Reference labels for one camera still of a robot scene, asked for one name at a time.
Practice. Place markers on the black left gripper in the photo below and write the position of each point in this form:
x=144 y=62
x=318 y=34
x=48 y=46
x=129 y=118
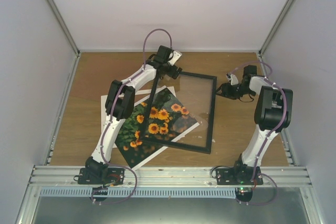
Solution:
x=172 y=73

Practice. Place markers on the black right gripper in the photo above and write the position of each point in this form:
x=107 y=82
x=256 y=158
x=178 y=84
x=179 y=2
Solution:
x=226 y=91

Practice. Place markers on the black picture frame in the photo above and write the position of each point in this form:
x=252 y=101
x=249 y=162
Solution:
x=194 y=148

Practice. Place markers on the clear acrylic sheet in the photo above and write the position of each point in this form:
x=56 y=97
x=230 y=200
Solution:
x=195 y=95

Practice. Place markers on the sunflower photo print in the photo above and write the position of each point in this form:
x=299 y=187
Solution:
x=169 y=120

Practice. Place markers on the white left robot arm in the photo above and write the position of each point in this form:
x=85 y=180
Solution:
x=119 y=105

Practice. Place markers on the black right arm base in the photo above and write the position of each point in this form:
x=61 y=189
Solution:
x=235 y=176

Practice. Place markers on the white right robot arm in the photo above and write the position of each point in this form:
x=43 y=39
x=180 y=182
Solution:
x=272 y=114

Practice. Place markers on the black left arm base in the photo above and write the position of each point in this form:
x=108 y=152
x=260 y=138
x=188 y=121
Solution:
x=104 y=177

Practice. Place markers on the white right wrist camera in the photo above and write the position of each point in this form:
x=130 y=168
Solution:
x=232 y=79

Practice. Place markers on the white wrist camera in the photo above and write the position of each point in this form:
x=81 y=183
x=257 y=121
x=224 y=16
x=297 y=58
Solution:
x=232 y=79
x=176 y=55

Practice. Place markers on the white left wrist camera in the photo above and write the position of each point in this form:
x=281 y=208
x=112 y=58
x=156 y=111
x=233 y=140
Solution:
x=176 y=55

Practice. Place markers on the aluminium mounting rail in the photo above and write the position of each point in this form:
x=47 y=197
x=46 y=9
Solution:
x=291 y=176

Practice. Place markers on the grey slotted cable duct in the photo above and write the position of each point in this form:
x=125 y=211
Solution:
x=143 y=192

